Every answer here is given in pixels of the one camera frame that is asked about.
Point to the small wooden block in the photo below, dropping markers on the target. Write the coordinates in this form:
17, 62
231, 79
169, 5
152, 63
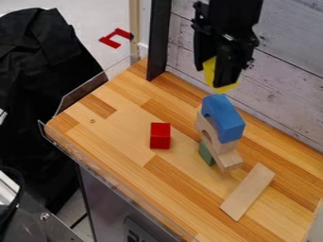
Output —
229, 160

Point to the red bracket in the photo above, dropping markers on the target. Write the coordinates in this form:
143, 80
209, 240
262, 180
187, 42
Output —
112, 39

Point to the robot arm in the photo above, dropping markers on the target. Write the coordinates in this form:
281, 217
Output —
235, 12

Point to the green block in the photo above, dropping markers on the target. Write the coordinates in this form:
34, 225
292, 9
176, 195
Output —
206, 155

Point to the red cube block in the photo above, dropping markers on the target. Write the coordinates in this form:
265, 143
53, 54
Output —
160, 135

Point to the black machine housing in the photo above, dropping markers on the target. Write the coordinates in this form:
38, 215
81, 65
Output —
25, 223

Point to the black upright bar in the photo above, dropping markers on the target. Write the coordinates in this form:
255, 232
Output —
158, 38

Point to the blue arch block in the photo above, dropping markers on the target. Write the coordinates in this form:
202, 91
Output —
223, 116

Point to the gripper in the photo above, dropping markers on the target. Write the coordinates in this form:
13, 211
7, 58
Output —
233, 39

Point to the light wooden pole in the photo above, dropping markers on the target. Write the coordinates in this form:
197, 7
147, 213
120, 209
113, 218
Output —
134, 28

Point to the black cloth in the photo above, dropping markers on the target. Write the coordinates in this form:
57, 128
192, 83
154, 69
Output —
38, 94

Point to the flat wooden plank block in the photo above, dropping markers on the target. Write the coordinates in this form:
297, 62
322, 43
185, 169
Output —
248, 190

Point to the yellow block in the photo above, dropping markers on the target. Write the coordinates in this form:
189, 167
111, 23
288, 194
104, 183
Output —
209, 71

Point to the wooden arch block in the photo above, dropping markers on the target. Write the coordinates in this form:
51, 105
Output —
214, 140

